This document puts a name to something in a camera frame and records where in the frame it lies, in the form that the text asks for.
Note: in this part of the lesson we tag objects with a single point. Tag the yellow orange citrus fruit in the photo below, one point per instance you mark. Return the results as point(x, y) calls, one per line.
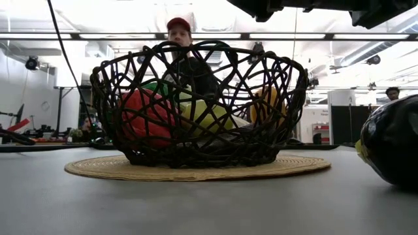
point(266, 107)

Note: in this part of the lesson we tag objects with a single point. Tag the black metal table frame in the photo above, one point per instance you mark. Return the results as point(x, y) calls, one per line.
point(49, 147)

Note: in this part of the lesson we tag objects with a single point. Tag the small green background plant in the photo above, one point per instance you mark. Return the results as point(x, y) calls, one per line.
point(75, 134)

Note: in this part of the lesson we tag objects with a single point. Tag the red background object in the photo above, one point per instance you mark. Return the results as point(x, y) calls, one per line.
point(19, 124)

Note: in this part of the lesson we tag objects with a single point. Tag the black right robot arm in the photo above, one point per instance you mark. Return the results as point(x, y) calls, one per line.
point(382, 13)

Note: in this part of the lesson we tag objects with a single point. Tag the person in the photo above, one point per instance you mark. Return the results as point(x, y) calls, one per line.
point(87, 124)
point(179, 32)
point(392, 94)

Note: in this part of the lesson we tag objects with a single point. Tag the black ceiling-mounted device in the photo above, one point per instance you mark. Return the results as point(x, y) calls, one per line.
point(32, 63)
point(313, 82)
point(258, 49)
point(374, 60)

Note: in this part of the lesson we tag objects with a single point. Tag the long ceiling light strip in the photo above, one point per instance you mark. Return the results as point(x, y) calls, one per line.
point(287, 36)

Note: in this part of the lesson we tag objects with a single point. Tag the light green apple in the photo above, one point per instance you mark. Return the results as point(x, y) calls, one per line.
point(209, 119)

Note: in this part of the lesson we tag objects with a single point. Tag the round woven straw placemat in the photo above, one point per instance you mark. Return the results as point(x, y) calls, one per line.
point(196, 174)

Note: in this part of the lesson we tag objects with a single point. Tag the dark purple eggplant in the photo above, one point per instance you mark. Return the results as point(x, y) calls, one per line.
point(392, 143)

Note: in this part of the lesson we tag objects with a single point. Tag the white background cabinet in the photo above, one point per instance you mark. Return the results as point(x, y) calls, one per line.
point(341, 97)

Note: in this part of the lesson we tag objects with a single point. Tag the red-shelved background cart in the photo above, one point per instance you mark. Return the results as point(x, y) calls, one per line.
point(321, 127)

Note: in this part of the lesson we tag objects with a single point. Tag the black background partition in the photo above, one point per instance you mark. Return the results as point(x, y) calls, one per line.
point(343, 124)

